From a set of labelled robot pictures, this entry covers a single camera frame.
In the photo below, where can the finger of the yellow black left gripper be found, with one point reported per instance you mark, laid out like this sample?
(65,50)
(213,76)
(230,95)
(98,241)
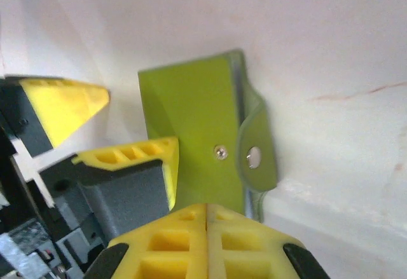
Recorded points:
(127,183)
(60,107)

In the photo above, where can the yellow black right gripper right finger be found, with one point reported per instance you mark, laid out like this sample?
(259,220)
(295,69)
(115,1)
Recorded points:
(245,247)

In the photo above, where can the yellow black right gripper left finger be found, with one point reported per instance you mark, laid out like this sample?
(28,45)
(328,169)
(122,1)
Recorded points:
(171,247)

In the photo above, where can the clear box with red items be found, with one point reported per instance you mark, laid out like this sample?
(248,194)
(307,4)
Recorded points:
(190,117)

